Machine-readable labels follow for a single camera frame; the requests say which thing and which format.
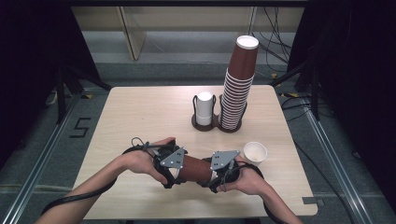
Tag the single brown paper cup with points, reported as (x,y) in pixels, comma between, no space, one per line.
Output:
(196,169)

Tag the stack of brown paper cups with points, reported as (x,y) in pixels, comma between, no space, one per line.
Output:
(243,59)

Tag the black metal stand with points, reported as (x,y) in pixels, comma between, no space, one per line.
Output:
(314,93)
(60,93)

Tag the metal floor rail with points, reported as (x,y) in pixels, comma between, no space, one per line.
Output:
(339,174)
(34,180)

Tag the person's right hand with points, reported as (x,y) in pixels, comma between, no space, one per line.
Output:
(249,182)

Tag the person's left hand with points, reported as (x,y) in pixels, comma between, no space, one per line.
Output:
(140,160)

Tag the stack of white paper cups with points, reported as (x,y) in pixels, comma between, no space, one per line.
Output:
(204,105)

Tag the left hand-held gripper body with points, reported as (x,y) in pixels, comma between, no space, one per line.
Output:
(172,158)

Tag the pale wooden shelf frame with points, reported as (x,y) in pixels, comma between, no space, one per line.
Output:
(134,37)

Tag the black curtain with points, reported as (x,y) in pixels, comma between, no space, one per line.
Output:
(358,62)
(31,46)

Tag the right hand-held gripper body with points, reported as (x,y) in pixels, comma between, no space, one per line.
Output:
(224,160)

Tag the single white paper cup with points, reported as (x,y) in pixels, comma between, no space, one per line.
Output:
(255,152)

